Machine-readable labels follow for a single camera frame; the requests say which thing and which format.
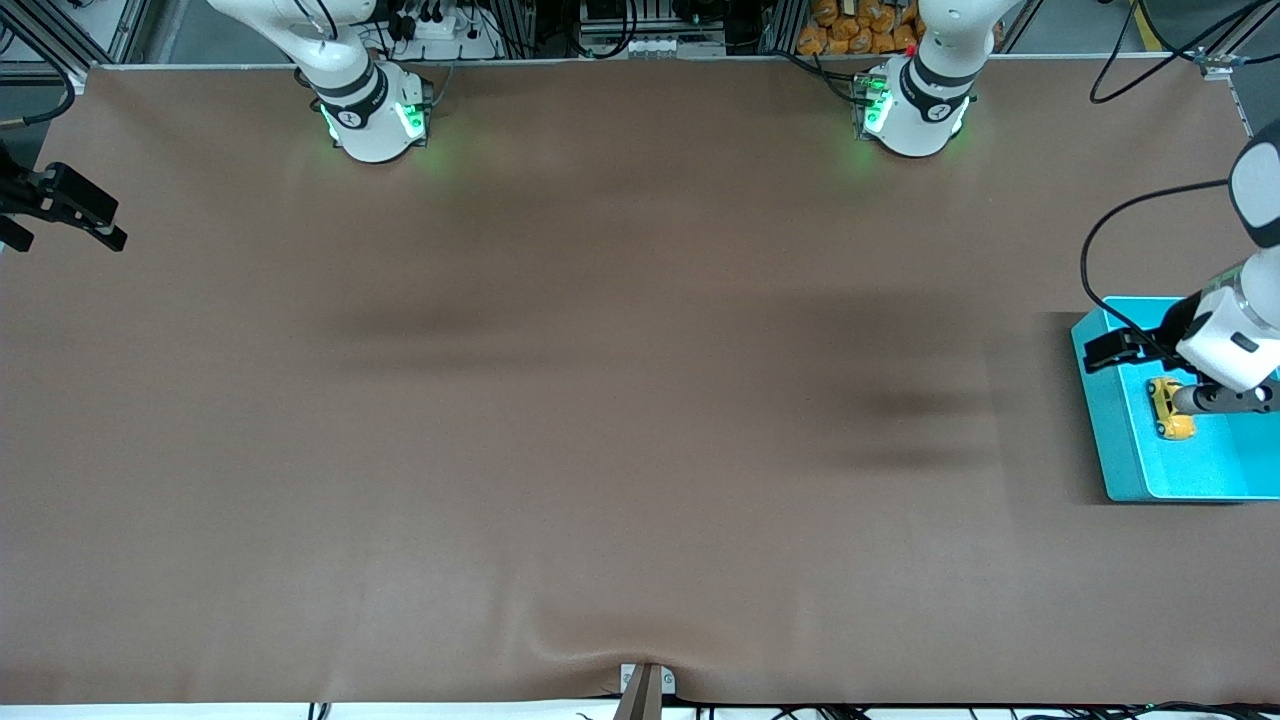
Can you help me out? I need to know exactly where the yellow beetle toy car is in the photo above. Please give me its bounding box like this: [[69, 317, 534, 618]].
[[1146, 376, 1197, 442]]

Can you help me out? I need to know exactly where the teal plastic bin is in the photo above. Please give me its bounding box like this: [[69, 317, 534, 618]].
[[1072, 296, 1280, 504]]

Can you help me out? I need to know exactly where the white power strip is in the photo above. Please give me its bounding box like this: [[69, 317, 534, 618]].
[[395, 0, 501, 61]]

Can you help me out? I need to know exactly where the orange snack packets pile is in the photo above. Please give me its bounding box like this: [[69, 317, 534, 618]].
[[797, 0, 923, 57]]

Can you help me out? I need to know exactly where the brown table mat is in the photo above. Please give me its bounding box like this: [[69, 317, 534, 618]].
[[0, 58, 1280, 706]]

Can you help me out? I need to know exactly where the white connector block row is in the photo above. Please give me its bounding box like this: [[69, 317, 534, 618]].
[[578, 35, 727, 59]]

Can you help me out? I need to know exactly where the brown tapered bar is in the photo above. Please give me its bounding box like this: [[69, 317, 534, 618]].
[[612, 664, 665, 720]]

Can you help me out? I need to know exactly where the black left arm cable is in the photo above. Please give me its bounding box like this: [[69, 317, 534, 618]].
[[1080, 0, 1280, 349]]

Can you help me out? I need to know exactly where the small metal bracket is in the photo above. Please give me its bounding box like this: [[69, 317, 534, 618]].
[[619, 662, 678, 697]]

